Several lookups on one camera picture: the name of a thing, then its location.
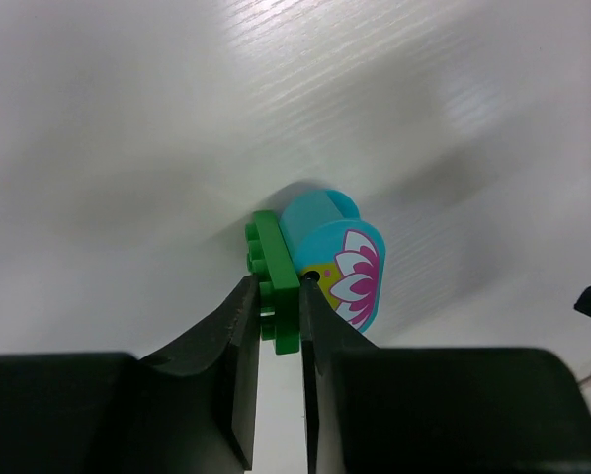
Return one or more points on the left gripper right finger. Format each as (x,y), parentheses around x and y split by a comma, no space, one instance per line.
(434,410)

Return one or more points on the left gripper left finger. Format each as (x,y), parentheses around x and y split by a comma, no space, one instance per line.
(189,407)

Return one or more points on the cyan rounded flower lego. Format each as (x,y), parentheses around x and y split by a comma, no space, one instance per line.
(325,234)

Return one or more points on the blue and green lego stack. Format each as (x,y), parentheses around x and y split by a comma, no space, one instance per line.
(269,260)

